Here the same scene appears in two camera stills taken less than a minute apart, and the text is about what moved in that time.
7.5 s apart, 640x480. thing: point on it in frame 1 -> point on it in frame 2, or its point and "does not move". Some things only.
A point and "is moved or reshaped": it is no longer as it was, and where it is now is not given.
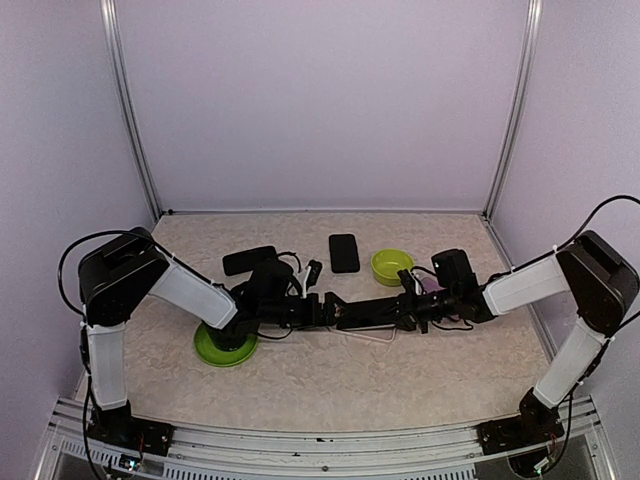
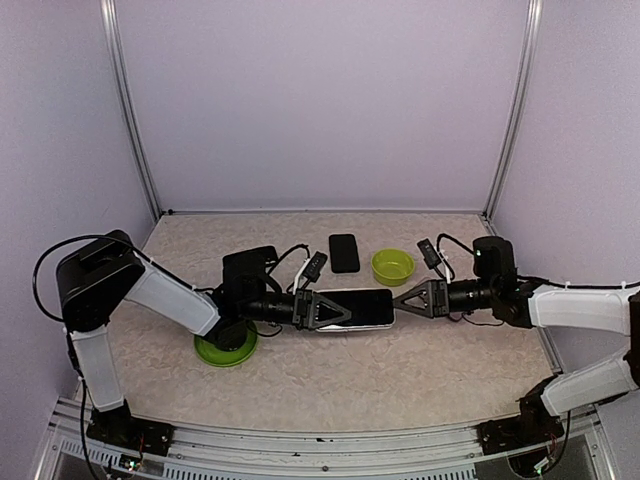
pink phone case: x=384 y=333 is moved or reshaped
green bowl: x=387 y=263 does not move
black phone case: x=344 y=253 does not move
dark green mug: x=228 y=340 does not move
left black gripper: x=314 y=318 does not move
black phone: x=365 y=322 is moved or reshaped
